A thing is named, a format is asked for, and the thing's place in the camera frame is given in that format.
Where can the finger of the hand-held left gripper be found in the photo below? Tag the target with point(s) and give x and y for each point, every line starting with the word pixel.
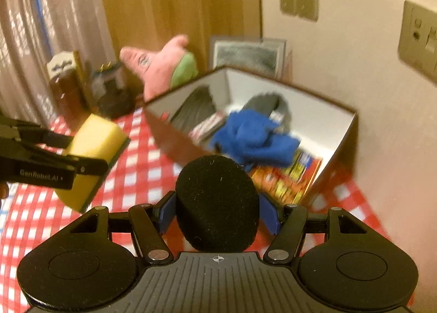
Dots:
pixel 44 138
pixel 82 164

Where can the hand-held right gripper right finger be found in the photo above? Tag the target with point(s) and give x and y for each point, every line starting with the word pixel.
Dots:
pixel 270 215

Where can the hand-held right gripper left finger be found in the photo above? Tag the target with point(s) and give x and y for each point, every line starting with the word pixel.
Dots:
pixel 167 212

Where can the yellow sponge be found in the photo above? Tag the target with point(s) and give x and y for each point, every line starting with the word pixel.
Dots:
pixel 97 142

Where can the red snack packet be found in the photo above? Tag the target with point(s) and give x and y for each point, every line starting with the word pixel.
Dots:
pixel 290 176

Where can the black round foam pad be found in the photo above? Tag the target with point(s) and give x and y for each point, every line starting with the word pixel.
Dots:
pixel 216 200

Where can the blue towel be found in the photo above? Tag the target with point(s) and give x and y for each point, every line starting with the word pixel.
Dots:
pixel 252 137

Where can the brown cardboard box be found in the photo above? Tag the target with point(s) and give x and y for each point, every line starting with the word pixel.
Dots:
pixel 338 135

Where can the brown striped knit sock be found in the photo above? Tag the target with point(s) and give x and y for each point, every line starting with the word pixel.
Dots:
pixel 269 104

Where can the person's left hand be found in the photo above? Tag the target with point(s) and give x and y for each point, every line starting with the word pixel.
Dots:
pixel 3 190

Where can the brown cylindrical canister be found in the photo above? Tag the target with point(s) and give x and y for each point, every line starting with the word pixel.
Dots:
pixel 70 98

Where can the red white checkered tablecloth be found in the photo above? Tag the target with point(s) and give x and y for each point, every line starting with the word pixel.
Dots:
pixel 136 162

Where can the glass jar with dark base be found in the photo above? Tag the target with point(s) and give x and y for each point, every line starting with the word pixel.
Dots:
pixel 111 94

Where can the sheer patterned curtain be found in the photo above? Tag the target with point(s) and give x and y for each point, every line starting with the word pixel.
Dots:
pixel 44 19

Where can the pink star plush toy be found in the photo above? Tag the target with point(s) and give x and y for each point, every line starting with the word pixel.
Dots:
pixel 157 63

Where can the wooden door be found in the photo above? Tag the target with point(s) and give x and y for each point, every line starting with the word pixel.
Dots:
pixel 191 2

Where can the grey picture frame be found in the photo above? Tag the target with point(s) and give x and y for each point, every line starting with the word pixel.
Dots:
pixel 247 55

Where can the beige wall outlet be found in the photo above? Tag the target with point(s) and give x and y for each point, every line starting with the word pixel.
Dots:
pixel 421 38

